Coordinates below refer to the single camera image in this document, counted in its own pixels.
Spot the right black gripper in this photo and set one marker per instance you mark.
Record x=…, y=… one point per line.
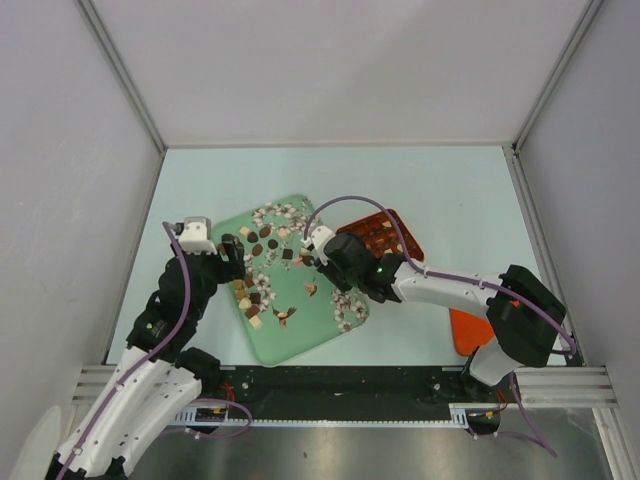
x=327, y=270

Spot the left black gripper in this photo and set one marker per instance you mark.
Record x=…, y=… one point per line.
x=234, y=267

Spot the orange chocolate box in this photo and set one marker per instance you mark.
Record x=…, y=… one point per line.
x=380, y=237

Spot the green floral tray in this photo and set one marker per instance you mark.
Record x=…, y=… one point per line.
x=300, y=309

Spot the orange box lid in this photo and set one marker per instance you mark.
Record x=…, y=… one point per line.
x=469, y=332

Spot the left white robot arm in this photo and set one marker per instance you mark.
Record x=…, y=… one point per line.
x=159, y=373

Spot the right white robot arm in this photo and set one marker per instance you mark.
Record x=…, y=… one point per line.
x=524, y=315

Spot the brown square chocolate low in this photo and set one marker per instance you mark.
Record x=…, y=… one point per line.
x=252, y=311

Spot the white square chocolate low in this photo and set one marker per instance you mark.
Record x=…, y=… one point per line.
x=256, y=322

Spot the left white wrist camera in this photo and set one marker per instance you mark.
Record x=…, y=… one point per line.
x=194, y=236

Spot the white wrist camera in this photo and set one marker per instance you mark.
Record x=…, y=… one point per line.
x=194, y=236
x=317, y=240

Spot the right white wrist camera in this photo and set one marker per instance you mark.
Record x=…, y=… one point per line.
x=317, y=240

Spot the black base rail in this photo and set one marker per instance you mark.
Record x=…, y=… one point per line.
x=346, y=393

